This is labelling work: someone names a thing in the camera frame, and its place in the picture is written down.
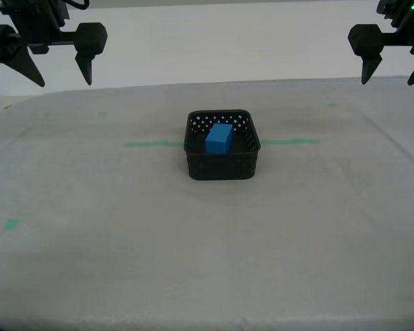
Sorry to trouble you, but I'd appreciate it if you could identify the black perforated plastic basket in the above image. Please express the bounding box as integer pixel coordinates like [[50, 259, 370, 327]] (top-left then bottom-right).
[[183, 108, 262, 181]]

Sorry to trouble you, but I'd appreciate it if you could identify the blue rectangular block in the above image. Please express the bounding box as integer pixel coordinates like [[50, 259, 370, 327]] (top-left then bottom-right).
[[205, 123, 233, 154]]

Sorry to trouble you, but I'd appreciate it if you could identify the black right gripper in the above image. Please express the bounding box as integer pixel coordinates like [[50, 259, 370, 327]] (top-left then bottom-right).
[[347, 0, 414, 86]]

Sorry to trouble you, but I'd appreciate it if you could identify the long green tape strip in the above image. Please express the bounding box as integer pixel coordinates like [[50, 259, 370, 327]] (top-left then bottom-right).
[[122, 138, 320, 148]]

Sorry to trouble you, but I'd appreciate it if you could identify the grey woven table cover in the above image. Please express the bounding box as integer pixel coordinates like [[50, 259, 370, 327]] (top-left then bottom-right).
[[0, 74, 414, 331]]

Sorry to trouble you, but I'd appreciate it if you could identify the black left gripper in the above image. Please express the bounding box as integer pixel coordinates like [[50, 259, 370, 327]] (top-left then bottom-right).
[[0, 0, 108, 88]]

